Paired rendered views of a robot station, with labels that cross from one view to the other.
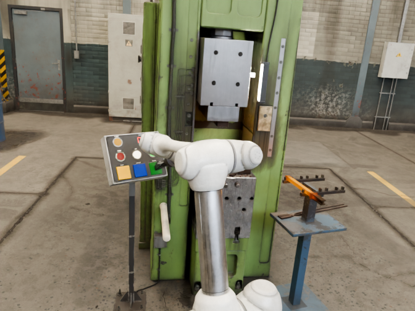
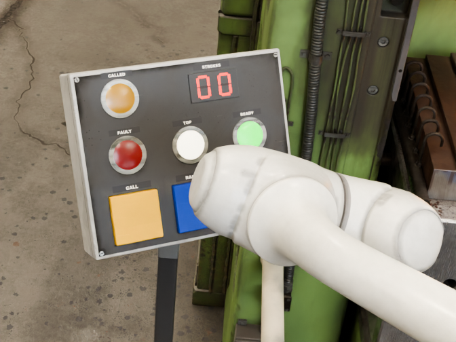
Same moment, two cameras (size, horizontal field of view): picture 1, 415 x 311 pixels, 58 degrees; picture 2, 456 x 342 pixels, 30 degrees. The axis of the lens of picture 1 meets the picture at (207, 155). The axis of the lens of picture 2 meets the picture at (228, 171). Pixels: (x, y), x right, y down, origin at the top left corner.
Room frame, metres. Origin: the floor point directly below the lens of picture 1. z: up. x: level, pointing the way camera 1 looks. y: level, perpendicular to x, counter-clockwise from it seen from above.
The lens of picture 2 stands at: (1.02, 0.18, 1.83)
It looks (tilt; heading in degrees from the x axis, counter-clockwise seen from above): 36 degrees down; 9
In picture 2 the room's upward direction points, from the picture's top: 6 degrees clockwise
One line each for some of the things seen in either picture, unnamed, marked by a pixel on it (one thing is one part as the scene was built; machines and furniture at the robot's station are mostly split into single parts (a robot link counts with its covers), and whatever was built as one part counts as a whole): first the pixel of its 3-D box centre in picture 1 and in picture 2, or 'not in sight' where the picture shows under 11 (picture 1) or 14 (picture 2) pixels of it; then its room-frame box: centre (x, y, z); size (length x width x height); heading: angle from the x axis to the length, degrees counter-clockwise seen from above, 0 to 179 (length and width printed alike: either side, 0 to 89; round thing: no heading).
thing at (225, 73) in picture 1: (226, 71); not in sight; (2.54, -0.09, 1.56); 0.42 x 0.39 x 0.40; 10
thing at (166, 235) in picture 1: (165, 221); (272, 335); (2.17, 0.24, 0.62); 0.44 x 0.05 x 0.05; 10
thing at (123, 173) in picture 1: (123, 173); (136, 216); (1.98, 0.47, 1.01); 0.07 x 0.05 x 0.07; 125
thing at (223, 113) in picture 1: (217, 107); not in sight; (2.53, -0.04, 1.32); 0.42 x 0.20 x 0.10; 10
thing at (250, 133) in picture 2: not in sight; (249, 135); (2.13, 0.33, 1.09); 0.05 x 0.03 x 0.04; 100
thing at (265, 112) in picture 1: (264, 118); not in sight; (2.51, -0.37, 1.27); 0.09 x 0.02 x 0.17; 100
